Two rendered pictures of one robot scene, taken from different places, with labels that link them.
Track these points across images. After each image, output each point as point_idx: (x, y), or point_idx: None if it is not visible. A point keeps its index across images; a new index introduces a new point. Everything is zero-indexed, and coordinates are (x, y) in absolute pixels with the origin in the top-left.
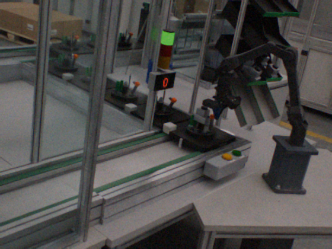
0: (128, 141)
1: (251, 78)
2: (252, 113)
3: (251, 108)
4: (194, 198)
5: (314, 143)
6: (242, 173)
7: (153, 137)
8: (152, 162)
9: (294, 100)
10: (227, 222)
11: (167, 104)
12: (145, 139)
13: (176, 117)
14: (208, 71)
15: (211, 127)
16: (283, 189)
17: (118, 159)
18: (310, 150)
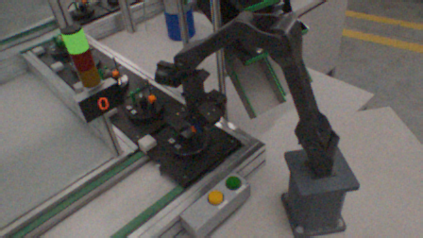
0: (85, 184)
1: (251, 51)
2: (268, 91)
3: (267, 83)
4: None
5: (371, 97)
6: (253, 196)
7: (125, 164)
8: (110, 220)
9: (305, 112)
10: None
11: (165, 86)
12: (110, 174)
13: (167, 113)
14: (164, 73)
15: (199, 141)
16: (308, 231)
17: (65, 224)
18: (344, 184)
